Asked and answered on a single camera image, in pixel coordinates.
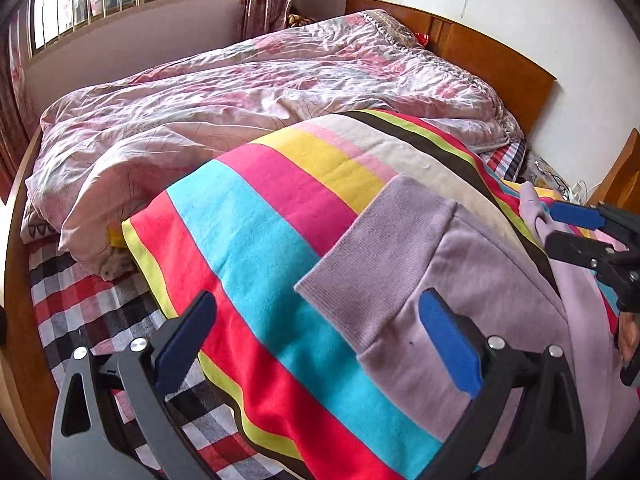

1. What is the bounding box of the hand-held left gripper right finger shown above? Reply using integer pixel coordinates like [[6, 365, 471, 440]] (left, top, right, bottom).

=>
[[417, 287, 587, 480]]

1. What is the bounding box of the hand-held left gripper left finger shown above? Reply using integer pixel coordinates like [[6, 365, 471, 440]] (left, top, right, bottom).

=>
[[50, 290, 221, 480]]

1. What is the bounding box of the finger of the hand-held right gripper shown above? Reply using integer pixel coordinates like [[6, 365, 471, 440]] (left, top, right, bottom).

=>
[[549, 202, 640, 257], [544, 230, 640, 312]]

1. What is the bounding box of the lilac purple sweatshirt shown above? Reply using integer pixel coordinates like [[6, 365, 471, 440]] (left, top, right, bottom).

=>
[[295, 172, 640, 480]]

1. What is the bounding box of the person's right hand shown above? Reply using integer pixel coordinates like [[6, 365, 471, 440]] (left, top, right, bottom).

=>
[[619, 317, 640, 363]]

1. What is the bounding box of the nightstand with patterned cover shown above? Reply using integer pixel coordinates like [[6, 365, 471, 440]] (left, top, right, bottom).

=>
[[525, 154, 596, 206]]

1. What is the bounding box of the carved wooden headboard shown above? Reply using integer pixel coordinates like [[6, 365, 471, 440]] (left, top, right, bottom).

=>
[[587, 129, 640, 211]]

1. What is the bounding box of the rainbow striped blanket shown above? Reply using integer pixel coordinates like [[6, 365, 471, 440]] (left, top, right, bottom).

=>
[[107, 109, 626, 480]]

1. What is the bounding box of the flat wooden headboard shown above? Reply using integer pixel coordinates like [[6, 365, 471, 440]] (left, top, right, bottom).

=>
[[345, 0, 557, 141]]

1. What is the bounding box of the pink floral quilt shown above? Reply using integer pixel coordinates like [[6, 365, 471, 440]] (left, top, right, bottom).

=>
[[22, 10, 525, 281]]

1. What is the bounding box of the white cable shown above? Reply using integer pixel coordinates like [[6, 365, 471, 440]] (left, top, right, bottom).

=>
[[565, 179, 603, 203]]

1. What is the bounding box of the wooden bed side rail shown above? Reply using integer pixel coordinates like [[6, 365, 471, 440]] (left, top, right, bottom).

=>
[[0, 125, 61, 466]]

